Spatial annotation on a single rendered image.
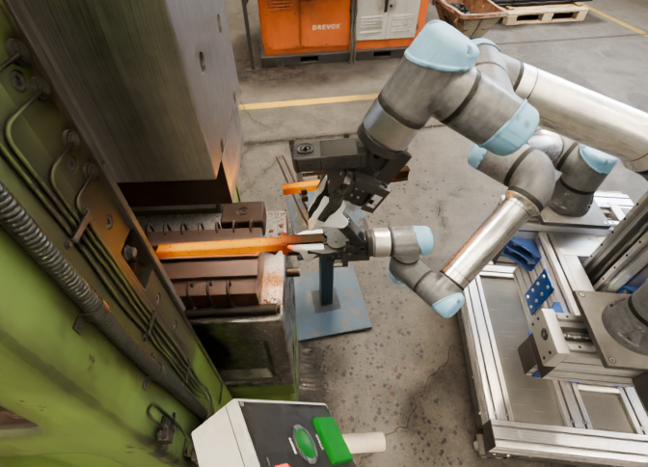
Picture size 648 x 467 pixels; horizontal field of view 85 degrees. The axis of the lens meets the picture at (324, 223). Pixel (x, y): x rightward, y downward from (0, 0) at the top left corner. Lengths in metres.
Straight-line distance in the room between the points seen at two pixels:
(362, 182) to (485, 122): 0.18
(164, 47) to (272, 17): 3.83
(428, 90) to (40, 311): 0.48
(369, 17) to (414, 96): 3.98
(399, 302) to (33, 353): 1.76
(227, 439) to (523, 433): 1.30
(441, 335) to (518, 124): 1.57
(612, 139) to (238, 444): 0.70
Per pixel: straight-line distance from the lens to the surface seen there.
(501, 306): 1.92
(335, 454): 0.68
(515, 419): 1.71
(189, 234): 1.01
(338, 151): 0.52
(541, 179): 1.01
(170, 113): 0.50
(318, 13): 4.32
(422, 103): 0.48
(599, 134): 0.71
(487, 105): 0.50
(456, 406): 1.87
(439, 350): 1.94
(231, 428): 0.54
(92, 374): 0.55
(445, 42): 0.46
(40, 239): 0.43
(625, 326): 1.21
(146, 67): 0.48
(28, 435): 0.73
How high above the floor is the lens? 1.70
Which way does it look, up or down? 47 degrees down
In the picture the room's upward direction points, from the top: straight up
